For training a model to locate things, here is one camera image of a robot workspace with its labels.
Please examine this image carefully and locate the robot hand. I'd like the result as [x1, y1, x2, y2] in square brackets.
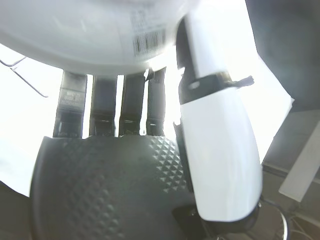
[29, 9, 264, 240]

